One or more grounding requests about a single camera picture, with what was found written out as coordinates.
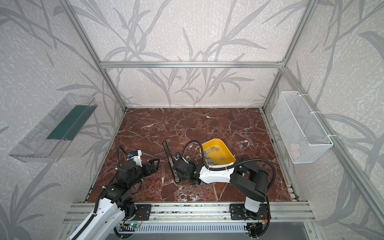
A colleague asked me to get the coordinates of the yellow plastic tray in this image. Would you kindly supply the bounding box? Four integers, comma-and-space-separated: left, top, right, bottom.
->
202, 139, 236, 167

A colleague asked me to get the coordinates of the small green circuit board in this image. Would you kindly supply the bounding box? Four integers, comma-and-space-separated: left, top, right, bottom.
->
122, 223, 141, 232

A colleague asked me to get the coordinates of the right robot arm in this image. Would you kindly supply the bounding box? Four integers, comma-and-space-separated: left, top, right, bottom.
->
171, 139, 277, 214

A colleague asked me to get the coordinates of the clear plastic wall shelf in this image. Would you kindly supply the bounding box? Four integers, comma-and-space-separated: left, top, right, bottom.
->
9, 94, 98, 163

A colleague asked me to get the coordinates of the aluminium front rail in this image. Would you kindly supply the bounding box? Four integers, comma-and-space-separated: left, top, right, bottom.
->
63, 202, 316, 224

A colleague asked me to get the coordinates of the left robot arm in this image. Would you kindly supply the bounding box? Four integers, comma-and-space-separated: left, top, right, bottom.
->
69, 146, 160, 240

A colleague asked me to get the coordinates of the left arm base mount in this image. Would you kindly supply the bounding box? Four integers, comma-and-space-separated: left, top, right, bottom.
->
132, 204, 152, 222

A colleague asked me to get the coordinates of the grey slotted cable duct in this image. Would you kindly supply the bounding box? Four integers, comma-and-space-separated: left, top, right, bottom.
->
118, 223, 247, 234

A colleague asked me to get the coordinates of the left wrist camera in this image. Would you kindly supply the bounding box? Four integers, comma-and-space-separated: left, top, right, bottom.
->
127, 150, 142, 167

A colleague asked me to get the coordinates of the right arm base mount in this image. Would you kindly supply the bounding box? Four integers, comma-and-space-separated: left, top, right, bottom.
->
229, 203, 271, 222

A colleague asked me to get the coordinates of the white wire mesh basket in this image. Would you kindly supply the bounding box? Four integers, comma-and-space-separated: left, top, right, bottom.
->
272, 91, 334, 164

